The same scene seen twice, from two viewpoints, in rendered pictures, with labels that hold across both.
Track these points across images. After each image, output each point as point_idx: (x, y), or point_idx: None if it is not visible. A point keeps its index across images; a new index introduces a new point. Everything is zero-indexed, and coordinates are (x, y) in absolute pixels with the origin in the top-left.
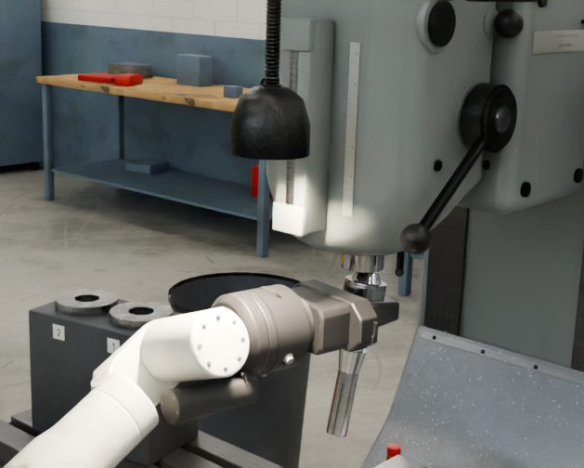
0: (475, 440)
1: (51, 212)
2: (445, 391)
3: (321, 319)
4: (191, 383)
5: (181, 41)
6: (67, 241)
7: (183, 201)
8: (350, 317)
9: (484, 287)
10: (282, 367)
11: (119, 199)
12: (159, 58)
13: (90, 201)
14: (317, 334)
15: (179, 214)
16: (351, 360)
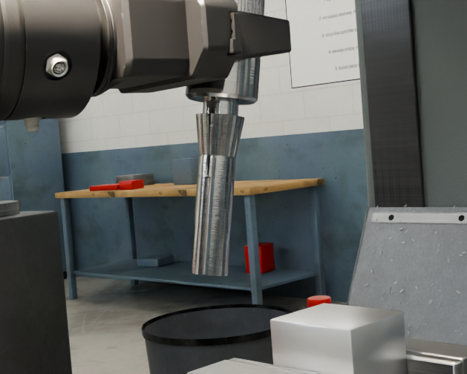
0: None
1: (73, 307)
2: (415, 284)
3: (124, 1)
4: (53, 304)
5: (176, 151)
6: (84, 328)
7: (185, 283)
8: (186, 8)
9: (449, 127)
10: (51, 90)
11: (134, 292)
12: (159, 168)
13: (108, 296)
14: (120, 35)
15: (185, 298)
16: (215, 129)
